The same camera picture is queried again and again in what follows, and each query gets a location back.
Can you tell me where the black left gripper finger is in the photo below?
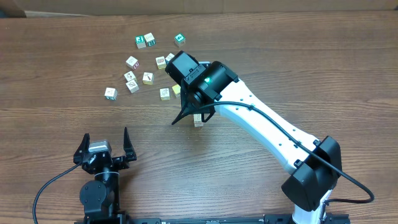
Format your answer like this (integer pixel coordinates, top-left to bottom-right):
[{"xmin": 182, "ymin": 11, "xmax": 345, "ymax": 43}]
[
  {"xmin": 123, "ymin": 127, "xmax": 137, "ymax": 161},
  {"xmin": 73, "ymin": 133, "xmax": 90, "ymax": 164}
]

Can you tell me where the wooden block yellow acorn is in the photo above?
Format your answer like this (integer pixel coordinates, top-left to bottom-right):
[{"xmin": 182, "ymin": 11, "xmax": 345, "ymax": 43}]
[{"xmin": 172, "ymin": 84, "xmax": 181, "ymax": 98}]

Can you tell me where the wooden block green R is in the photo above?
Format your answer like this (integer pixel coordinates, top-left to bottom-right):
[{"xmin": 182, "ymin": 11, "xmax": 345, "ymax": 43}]
[{"xmin": 193, "ymin": 114, "xmax": 202, "ymax": 123}]

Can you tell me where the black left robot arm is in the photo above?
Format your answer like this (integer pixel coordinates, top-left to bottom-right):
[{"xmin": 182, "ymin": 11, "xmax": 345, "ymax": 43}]
[{"xmin": 73, "ymin": 129, "xmax": 137, "ymax": 224}]

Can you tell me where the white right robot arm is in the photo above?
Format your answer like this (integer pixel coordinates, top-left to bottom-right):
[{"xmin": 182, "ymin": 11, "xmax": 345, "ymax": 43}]
[{"xmin": 182, "ymin": 78, "xmax": 342, "ymax": 223}]

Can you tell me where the wooden block yellow letter L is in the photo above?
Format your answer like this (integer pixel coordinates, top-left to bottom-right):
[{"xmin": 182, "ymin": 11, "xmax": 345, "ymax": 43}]
[{"xmin": 159, "ymin": 88, "xmax": 170, "ymax": 101}]

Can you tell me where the wooden block blue letter M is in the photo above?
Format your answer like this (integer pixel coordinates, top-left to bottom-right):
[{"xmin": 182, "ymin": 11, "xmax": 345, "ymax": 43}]
[{"xmin": 165, "ymin": 53, "xmax": 175, "ymax": 64}]

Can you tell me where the wooden block yellow letter B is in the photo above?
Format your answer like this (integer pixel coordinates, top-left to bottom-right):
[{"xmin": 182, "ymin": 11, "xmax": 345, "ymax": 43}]
[{"xmin": 142, "ymin": 72, "xmax": 154, "ymax": 85}]

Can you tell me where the wooden block yellow oval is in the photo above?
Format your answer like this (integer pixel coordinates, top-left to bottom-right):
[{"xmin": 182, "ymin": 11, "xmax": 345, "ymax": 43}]
[{"xmin": 155, "ymin": 56, "xmax": 167, "ymax": 70}]

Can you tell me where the wooden block green J side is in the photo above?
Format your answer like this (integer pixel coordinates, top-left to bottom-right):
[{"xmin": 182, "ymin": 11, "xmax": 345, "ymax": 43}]
[{"xmin": 104, "ymin": 87, "xmax": 118, "ymax": 100}]

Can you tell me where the wooden block green number 4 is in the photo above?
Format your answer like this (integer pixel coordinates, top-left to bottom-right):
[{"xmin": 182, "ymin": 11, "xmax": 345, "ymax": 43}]
[{"xmin": 174, "ymin": 33, "xmax": 186, "ymax": 47}]

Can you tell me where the wooden block number 2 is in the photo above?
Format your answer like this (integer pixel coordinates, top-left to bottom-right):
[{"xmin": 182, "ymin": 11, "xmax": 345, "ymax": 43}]
[{"xmin": 126, "ymin": 80, "xmax": 139, "ymax": 93}]

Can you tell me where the wooden block yellow sided small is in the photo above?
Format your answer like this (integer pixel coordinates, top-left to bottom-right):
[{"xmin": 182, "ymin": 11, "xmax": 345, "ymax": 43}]
[{"xmin": 124, "ymin": 71, "xmax": 137, "ymax": 82}]

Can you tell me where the wooden block red letter U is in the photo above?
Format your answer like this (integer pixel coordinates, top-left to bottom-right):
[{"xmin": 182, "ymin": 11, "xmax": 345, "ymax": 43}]
[{"xmin": 126, "ymin": 56, "xmax": 139, "ymax": 70}]

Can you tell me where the wooden block teal letter R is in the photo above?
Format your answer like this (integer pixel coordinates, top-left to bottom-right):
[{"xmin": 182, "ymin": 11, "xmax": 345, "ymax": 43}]
[{"xmin": 144, "ymin": 32, "xmax": 156, "ymax": 47}]

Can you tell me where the wooden block green top J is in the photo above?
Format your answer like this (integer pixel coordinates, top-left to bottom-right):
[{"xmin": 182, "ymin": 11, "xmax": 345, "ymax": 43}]
[{"xmin": 135, "ymin": 35, "xmax": 146, "ymax": 49}]

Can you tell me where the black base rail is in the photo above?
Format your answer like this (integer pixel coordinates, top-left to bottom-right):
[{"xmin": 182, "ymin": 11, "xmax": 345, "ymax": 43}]
[{"xmin": 74, "ymin": 212, "xmax": 351, "ymax": 224}]

